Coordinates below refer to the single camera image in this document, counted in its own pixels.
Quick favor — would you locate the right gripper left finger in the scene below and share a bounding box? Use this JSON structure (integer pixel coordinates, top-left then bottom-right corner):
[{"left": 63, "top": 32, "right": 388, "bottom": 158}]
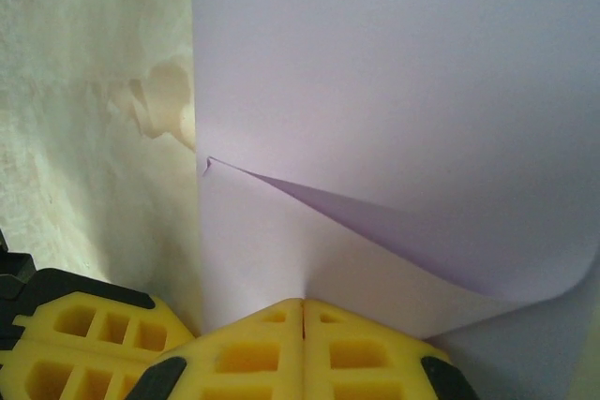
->
[{"left": 133, "top": 297, "right": 305, "bottom": 400}]

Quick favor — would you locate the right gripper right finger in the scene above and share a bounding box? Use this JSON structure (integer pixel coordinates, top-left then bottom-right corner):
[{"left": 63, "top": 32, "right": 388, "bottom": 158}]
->
[{"left": 303, "top": 297, "right": 480, "bottom": 400}]

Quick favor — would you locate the purple paper sheet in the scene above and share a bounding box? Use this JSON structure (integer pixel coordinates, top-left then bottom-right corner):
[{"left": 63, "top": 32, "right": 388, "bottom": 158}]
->
[{"left": 189, "top": 0, "right": 600, "bottom": 400}]

